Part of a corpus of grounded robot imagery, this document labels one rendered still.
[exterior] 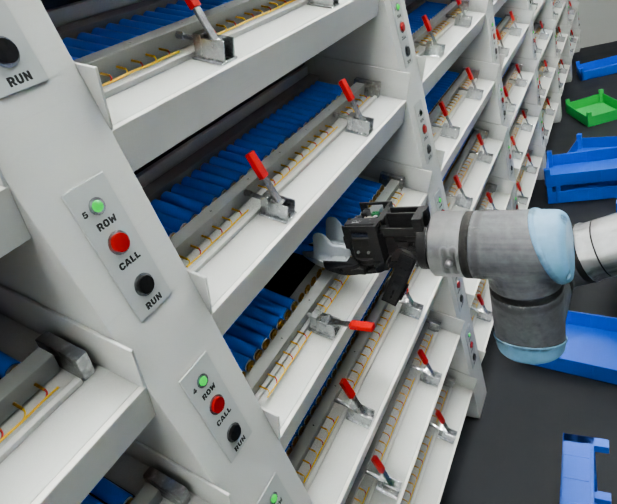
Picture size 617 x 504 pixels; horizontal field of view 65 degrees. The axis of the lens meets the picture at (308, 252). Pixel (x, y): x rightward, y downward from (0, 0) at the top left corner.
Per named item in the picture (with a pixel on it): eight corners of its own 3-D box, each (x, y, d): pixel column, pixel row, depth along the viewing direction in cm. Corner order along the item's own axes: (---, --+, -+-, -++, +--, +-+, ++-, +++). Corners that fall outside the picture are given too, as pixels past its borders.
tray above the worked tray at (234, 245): (403, 122, 92) (414, 48, 83) (216, 343, 51) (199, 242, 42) (309, 101, 99) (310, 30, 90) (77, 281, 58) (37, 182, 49)
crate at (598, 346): (651, 337, 135) (651, 316, 132) (637, 390, 124) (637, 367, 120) (538, 318, 155) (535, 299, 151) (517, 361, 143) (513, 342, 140)
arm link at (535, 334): (574, 323, 71) (572, 252, 65) (562, 380, 63) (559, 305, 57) (506, 315, 76) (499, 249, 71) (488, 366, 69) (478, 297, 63)
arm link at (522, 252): (571, 305, 57) (569, 232, 52) (463, 297, 64) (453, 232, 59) (577, 260, 63) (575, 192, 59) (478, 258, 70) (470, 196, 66)
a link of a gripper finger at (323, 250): (294, 227, 76) (348, 225, 72) (305, 258, 79) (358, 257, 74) (286, 238, 74) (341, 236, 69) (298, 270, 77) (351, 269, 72)
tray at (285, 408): (424, 210, 102) (432, 171, 95) (280, 458, 60) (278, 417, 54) (337, 186, 108) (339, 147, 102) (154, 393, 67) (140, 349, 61)
